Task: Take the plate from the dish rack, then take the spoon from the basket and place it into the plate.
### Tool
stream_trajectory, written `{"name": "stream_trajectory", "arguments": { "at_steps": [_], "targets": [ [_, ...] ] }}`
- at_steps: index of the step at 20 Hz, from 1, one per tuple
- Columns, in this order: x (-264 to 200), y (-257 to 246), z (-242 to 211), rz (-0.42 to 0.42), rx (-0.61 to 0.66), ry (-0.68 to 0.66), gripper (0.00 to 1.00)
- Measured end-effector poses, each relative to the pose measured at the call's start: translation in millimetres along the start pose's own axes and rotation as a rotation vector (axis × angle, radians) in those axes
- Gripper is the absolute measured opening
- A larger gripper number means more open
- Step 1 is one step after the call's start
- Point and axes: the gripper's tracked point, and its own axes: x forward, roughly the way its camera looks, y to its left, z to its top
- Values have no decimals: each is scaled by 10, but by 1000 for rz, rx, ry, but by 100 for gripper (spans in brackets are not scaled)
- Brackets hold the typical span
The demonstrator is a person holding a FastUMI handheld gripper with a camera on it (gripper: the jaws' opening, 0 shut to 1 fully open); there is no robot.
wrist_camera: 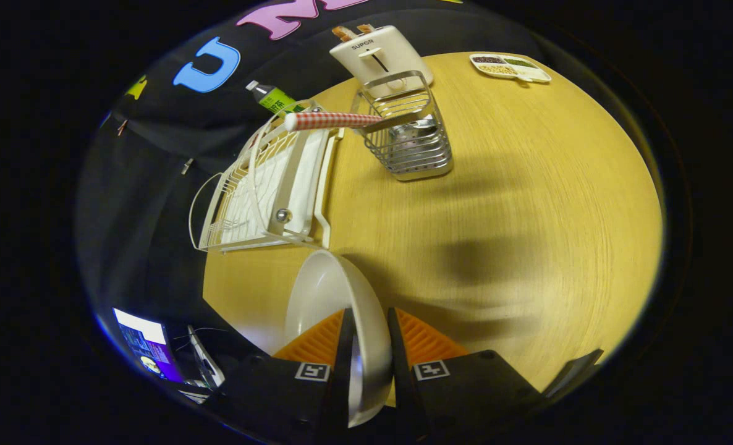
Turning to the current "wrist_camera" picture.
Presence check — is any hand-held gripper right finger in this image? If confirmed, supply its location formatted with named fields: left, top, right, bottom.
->
left=386, top=307, right=544, bottom=445

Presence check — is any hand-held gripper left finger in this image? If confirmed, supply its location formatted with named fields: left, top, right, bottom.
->
left=209, top=308, right=358, bottom=445

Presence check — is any white wire dish rack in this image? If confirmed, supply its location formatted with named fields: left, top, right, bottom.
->
left=189, top=99, right=346, bottom=255

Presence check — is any metal wire basket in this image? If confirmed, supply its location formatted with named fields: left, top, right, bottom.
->
left=350, top=70, right=455, bottom=182

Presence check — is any white divided bean dish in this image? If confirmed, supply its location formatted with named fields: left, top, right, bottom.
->
left=470, top=53, right=553, bottom=85

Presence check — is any white side table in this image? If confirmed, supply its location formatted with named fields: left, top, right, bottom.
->
left=187, top=324, right=226, bottom=391

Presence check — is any open laptop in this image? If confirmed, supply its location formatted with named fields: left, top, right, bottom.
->
left=113, top=308, right=185, bottom=384

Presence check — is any green label drink bottle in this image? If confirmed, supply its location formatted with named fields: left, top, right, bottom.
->
left=246, top=80, right=309, bottom=117

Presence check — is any black backdrop cloth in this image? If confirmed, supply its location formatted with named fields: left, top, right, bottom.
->
left=76, top=0, right=546, bottom=322

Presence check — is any white toaster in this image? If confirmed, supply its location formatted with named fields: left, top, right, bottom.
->
left=329, top=25, right=434, bottom=100

